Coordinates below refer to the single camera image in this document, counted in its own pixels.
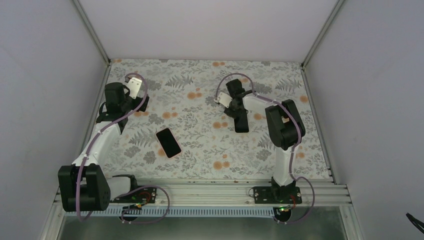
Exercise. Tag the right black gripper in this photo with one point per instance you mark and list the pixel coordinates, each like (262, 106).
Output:
(233, 115)

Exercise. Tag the black phone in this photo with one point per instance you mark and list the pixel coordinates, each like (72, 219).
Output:
(241, 124)

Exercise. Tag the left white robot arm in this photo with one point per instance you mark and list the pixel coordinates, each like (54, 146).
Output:
(83, 185)

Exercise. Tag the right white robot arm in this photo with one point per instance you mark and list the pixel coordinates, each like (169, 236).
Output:
(284, 124)

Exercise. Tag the phone in pink case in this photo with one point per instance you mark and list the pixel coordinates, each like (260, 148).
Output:
(168, 143)

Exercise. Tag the floral patterned mat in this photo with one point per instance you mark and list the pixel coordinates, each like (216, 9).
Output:
(182, 98)

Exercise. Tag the black object at corner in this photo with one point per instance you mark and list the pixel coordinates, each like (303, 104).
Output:
(415, 222)

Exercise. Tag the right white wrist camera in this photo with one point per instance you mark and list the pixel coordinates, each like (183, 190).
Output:
(223, 99)

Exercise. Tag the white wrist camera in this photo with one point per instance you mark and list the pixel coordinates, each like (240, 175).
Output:
(223, 99)
(134, 85)

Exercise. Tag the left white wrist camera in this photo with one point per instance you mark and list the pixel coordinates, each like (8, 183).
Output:
(134, 85)

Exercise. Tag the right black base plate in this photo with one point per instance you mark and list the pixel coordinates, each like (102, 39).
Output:
(265, 195)

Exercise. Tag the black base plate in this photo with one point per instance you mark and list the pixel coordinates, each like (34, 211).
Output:
(265, 195)
(140, 195)

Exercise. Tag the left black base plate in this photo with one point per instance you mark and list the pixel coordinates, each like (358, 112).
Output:
(140, 195)

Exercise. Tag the aluminium rail frame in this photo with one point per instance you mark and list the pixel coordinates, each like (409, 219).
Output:
(216, 210)

